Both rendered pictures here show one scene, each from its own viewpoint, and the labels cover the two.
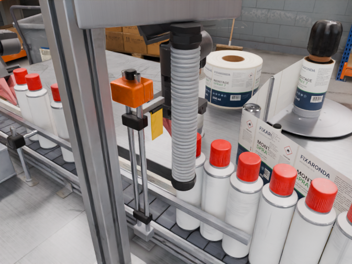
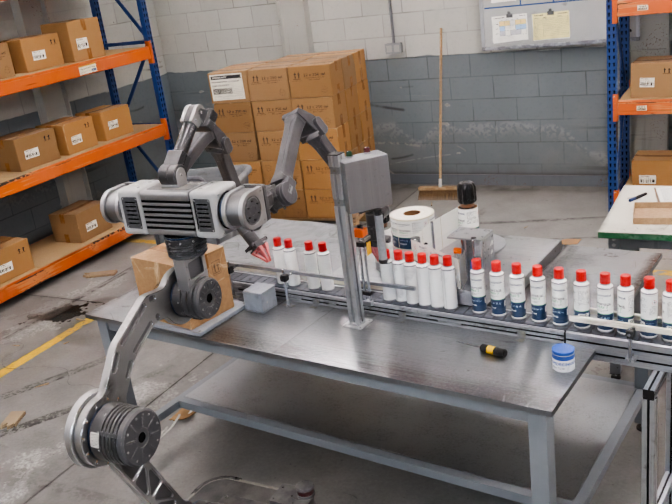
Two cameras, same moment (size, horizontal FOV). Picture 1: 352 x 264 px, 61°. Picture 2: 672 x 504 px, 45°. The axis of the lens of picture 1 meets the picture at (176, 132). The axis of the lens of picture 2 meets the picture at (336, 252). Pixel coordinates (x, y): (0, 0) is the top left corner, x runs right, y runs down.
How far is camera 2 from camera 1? 2.60 m
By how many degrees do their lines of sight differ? 12
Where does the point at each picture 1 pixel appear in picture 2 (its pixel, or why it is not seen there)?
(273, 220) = (421, 275)
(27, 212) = (298, 315)
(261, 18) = (486, 136)
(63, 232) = (324, 317)
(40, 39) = not seen: hidden behind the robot
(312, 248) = (436, 281)
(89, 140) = (349, 249)
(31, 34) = not seen: hidden behind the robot
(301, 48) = (561, 175)
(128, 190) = not seen: hidden behind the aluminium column
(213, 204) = (399, 279)
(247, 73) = (422, 221)
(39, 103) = (292, 255)
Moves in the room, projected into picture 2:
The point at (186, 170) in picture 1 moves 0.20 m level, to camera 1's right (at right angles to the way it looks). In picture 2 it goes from (383, 255) to (438, 248)
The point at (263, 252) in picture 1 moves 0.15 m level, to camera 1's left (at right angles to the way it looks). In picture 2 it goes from (422, 293) to (382, 298)
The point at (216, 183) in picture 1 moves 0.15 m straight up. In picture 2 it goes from (398, 267) to (394, 230)
